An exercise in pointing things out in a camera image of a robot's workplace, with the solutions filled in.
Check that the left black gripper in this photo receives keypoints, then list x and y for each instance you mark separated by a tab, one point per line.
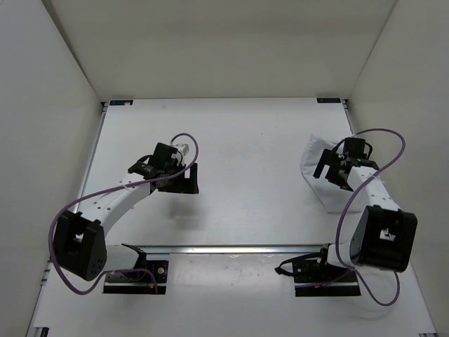
189	184

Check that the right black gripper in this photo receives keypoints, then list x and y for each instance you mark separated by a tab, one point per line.
330	175

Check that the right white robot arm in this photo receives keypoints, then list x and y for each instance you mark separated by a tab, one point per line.
385	234

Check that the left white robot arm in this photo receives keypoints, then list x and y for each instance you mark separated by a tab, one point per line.
79	241

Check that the right corner label sticker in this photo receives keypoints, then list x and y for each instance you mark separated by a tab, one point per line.
328	100

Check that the corner label sticker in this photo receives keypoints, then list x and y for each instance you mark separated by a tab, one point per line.
120	102
328	100

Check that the left corner label sticker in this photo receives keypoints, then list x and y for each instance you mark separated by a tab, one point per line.
120	102

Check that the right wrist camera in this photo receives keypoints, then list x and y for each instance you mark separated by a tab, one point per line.
357	148

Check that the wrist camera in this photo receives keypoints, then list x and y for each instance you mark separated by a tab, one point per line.
357	148
182	148

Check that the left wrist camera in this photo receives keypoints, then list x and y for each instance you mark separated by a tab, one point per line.
182	148

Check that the aluminium table frame rail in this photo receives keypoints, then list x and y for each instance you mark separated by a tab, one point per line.
252	198

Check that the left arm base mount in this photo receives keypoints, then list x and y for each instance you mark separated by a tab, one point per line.
135	277

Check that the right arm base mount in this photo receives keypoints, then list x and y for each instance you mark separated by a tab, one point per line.
314	277

